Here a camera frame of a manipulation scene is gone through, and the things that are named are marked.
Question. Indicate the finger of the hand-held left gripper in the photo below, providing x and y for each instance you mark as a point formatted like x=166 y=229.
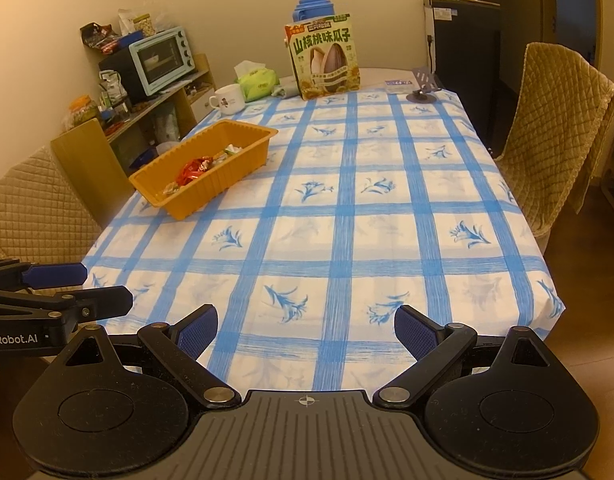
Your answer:
x=102 y=301
x=54 y=274

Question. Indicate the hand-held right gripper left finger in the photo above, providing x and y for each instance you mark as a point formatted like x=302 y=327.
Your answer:
x=197 y=331

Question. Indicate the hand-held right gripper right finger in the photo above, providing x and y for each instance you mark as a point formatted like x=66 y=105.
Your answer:
x=416 y=332

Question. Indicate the tan candy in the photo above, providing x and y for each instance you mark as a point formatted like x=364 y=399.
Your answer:
x=169 y=189

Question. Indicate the large red snack packet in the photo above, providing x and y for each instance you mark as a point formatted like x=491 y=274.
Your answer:
x=187 y=176

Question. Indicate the orange plastic tray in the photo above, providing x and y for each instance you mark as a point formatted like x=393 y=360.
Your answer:
x=222 y=180

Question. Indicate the yellow green candy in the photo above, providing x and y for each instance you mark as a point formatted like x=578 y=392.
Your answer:
x=218 y=157

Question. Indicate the long green snack packet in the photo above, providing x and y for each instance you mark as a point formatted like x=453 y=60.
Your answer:
x=232 y=149

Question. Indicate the quilted beige chair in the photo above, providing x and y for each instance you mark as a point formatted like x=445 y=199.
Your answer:
x=552 y=135
x=37 y=210

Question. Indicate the blue checked tablecloth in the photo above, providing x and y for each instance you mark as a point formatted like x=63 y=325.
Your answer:
x=337 y=240

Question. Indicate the wooden panel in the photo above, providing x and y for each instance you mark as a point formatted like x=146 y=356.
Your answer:
x=87 y=155

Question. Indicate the jar with orange lid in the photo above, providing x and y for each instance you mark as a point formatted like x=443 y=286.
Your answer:
x=83 y=112

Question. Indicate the purple white bag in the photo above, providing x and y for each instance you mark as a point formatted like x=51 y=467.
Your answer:
x=167 y=148

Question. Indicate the white plastic bag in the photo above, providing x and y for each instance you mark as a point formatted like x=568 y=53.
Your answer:
x=167 y=125

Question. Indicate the silver snack bags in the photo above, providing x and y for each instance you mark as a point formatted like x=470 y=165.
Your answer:
x=112 y=89

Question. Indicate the wooden shelf unit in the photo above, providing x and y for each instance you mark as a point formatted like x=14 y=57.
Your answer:
x=187 y=90

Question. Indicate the white printed mug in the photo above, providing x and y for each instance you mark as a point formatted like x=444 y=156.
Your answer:
x=228 y=98

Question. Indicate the light blue toaster oven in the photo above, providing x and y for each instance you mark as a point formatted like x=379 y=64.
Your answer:
x=162 y=60

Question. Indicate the dark red snack bag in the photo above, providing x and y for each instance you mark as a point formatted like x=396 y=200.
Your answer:
x=99 y=37

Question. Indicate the phone stand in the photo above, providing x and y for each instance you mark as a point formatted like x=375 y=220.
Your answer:
x=423 y=87

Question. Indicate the blue box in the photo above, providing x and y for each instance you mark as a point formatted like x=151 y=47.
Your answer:
x=129 y=40

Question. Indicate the flat blue packet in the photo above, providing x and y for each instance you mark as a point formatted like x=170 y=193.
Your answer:
x=399 y=85

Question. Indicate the green tissue pack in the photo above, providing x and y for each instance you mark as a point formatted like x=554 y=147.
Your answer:
x=257 y=84

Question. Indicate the clear nut bag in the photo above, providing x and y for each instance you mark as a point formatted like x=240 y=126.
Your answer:
x=137 y=22

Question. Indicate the black mini fridge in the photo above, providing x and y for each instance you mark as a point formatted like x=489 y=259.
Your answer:
x=467 y=60

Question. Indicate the large sunflower seed bag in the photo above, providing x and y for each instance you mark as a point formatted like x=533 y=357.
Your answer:
x=327 y=57

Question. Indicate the blue thermos jug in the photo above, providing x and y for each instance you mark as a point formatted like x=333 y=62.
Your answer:
x=313 y=2

